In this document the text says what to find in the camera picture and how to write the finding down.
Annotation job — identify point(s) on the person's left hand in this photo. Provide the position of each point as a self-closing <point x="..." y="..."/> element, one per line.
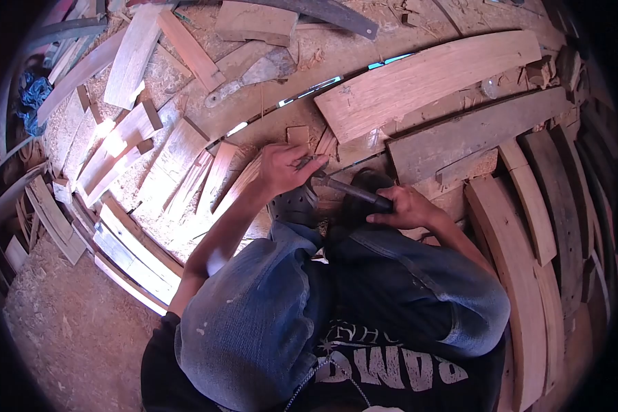
<point x="280" y="172"/>

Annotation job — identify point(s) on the person's right hand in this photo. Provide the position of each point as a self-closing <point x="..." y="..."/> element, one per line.
<point x="409" y="208"/>

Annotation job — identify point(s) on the person's left thumb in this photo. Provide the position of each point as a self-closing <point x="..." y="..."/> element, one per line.
<point x="314" y="166"/>

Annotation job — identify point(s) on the person's right thumb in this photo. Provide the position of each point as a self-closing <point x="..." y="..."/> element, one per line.
<point x="381" y="218"/>

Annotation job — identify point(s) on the person's right fingers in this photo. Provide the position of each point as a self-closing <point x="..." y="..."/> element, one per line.
<point x="394" y="193"/>

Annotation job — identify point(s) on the person's left fingers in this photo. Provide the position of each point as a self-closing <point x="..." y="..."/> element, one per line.
<point x="296" y="150"/>

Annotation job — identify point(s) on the small square wood piece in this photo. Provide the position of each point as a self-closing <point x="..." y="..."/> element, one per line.
<point x="297" y="136"/>

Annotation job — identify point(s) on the short wood slat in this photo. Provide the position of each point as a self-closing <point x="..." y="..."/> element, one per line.
<point x="216" y="177"/>

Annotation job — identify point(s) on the metal trowel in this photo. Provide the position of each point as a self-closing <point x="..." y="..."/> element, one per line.
<point x="257" y="74"/>

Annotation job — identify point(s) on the long dark grey plank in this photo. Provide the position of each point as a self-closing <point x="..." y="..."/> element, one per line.
<point x="474" y="134"/>

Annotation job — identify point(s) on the wide curved light wood plank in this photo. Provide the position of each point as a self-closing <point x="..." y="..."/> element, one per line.
<point x="422" y="82"/>

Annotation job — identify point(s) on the sawdust-covered wood board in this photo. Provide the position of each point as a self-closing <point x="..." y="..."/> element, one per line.
<point x="172" y="162"/>

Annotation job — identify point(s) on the notched light wood block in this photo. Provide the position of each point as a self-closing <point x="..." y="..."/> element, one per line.
<point x="255" y="23"/>

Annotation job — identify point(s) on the short curved wood beam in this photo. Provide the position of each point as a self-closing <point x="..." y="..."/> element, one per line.
<point x="530" y="201"/>

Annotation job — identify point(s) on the dark curved metal blade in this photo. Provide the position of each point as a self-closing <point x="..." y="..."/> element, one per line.
<point x="329" y="13"/>

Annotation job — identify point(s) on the narrow reddish wood strip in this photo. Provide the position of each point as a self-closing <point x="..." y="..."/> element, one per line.
<point x="191" y="51"/>

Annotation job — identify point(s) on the person's legs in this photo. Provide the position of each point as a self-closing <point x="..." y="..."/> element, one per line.
<point x="268" y="309"/>

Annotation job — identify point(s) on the thick curved wood beam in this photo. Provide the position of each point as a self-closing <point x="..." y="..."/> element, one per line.
<point x="515" y="288"/>

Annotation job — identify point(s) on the person's body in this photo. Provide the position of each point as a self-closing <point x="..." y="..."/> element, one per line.
<point x="391" y="371"/>

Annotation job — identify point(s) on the stack of dark curved planks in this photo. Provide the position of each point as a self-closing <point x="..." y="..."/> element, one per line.
<point x="571" y="206"/>

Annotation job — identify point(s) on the dark-ended wood board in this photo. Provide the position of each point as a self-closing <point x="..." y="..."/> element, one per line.
<point x="116" y="149"/>

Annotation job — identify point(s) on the pale flat wood board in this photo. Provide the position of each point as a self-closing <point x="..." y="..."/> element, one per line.
<point x="133" y="59"/>

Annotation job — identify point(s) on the small dark wood block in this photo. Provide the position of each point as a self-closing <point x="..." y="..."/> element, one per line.
<point x="540" y="71"/>

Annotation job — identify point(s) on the stack of curved light planks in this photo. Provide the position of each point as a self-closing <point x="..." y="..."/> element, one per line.
<point x="134" y="257"/>

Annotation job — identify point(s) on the long thin pale plank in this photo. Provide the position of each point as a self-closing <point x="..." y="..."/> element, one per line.
<point x="77" y="77"/>

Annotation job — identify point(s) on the pile of small wood offcuts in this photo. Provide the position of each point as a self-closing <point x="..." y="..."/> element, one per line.
<point x="51" y="216"/>

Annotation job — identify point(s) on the blue cloth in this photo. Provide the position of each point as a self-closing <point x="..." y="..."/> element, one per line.
<point x="33" y="100"/>

